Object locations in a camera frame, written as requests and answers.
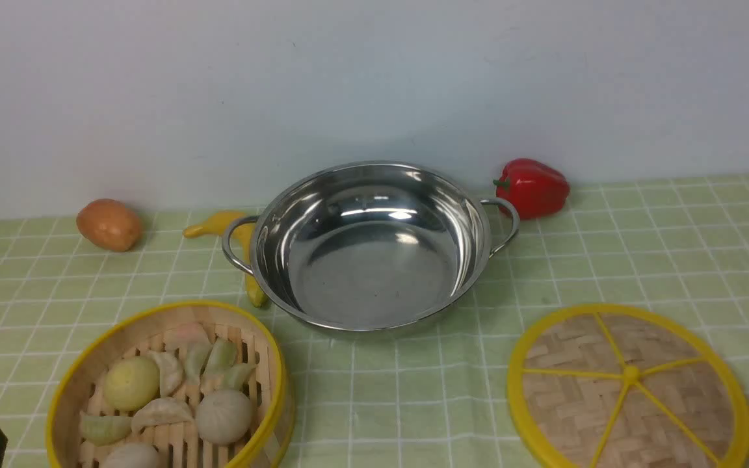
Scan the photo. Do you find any yellow rimmed bamboo steamer basket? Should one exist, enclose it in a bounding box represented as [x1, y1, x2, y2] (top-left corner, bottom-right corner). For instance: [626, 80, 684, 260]
[45, 300, 296, 467]

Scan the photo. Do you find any yellow rimmed woven steamer lid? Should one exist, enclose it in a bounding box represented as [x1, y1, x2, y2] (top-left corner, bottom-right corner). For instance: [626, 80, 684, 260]
[507, 303, 749, 467]

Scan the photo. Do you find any stainless steel pot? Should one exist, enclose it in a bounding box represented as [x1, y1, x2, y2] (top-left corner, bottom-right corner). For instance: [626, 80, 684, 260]
[221, 162, 521, 335]

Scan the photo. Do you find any pale green dumpling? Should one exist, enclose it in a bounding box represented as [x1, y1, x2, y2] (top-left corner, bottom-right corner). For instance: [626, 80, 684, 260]
[79, 411, 133, 447]

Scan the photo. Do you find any white bun at front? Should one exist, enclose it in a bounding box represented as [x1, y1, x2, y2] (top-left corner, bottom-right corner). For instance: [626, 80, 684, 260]
[100, 443, 161, 468]

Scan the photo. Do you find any yellow round bun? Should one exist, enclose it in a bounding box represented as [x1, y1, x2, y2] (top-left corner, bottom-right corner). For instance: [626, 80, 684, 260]
[102, 356, 159, 412]

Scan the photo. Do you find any white dumpling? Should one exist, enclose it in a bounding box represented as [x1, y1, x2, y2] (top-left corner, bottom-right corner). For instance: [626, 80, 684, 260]
[131, 397, 195, 434]

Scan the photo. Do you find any white round bun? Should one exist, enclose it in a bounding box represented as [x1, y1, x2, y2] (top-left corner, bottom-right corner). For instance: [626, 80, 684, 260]
[195, 389, 254, 445]

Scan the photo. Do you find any brown potato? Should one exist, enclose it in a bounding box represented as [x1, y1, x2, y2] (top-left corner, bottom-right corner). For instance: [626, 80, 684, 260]
[75, 198, 143, 252]

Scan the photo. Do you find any yellow banana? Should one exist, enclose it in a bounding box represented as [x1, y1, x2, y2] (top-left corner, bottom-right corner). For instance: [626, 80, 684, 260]
[183, 210, 268, 308]

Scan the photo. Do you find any red bell pepper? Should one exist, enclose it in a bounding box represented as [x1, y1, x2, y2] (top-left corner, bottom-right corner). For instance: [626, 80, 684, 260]
[493, 158, 571, 221]

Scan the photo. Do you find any green checked tablecloth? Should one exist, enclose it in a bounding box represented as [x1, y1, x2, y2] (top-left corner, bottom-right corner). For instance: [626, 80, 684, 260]
[0, 173, 749, 467]

